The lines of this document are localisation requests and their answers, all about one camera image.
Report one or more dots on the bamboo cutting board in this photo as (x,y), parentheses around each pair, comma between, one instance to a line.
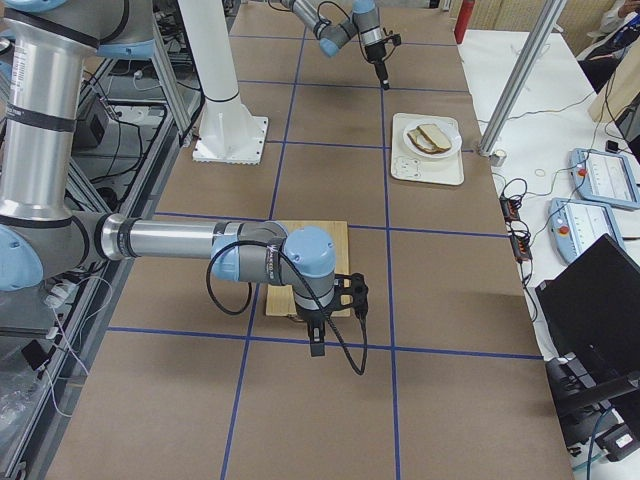
(280,299)

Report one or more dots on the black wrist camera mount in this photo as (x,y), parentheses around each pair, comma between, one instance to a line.
(350,292)

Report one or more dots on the orange black usb hub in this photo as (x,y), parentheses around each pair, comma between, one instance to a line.
(518,232)

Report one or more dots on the black laptop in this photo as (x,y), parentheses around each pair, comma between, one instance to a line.
(592,309)

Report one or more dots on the bread slice with egg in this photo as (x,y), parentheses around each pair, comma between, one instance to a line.
(421,142)

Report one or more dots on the red cylinder bottle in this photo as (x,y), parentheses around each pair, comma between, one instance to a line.
(462,21)

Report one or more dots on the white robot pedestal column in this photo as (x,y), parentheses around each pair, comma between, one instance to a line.
(228,132)

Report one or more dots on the small metal tape roll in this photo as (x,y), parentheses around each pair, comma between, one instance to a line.
(498,158)

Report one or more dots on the cream plastic tray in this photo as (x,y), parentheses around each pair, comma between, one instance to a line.
(409,166)

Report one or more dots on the blue teach pendant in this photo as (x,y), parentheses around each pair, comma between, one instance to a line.
(604,177)
(576,225)

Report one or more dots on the blue teach pendant upper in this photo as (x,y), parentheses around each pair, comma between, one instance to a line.
(604,177)

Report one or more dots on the blue teach pendant lower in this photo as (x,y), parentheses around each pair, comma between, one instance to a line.
(576,225)

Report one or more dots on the seated person in background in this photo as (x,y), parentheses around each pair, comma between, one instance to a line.
(619,28)

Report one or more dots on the aluminium frame post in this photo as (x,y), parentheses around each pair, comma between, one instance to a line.
(532,48)

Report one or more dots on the white round plate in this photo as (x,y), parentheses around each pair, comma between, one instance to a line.
(449,129)

